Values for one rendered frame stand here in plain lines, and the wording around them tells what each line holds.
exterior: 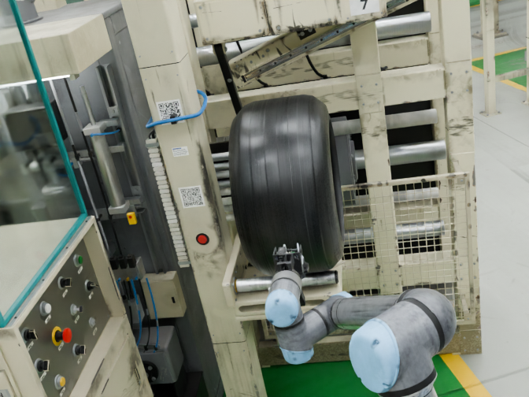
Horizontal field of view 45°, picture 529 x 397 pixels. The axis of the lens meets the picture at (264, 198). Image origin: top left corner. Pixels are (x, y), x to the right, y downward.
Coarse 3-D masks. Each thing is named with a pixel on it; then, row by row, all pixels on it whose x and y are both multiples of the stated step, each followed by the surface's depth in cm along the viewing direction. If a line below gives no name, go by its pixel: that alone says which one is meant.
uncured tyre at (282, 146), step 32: (288, 96) 204; (256, 128) 188; (288, 128) 185; (320, 128) 187; (256, 160) 183; (288, 160) 181; (320, 160) 182; (256, 192) 182; (288, 192) 181; (320, 192) 181; (256, 224) 185; (288, 224) 183; (320, 224) 183; (256, 256) 192; (320, 256) 190
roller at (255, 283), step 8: (320, 272) 207; (328, 272) 207; (336, 272) 206; (240, 280) 211; (248, 280) 211; (256, 280) 210; (264, 280) 209; (304, 280) 207; (312, 280) 206; (320, 280) 206; (328, 280) 206; (336, 280) 205; (240, 288) 211; (248, 288) 210; (256, 288) 210; (264, 288) 210
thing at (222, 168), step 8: (216, 144) 255; (224, 144) 254; (216, 152) 256; (224, 152) 256; (216, 160) 244; (224, 160) 257; (216, 168) 244; (224, 168) 244; (216, 176) 247; (224, 176) 247; (224, 184) 247; (224, 192) 250; (224, 200) 251; (224, 208) 253; (232, 208) 253; (232, 216) 253
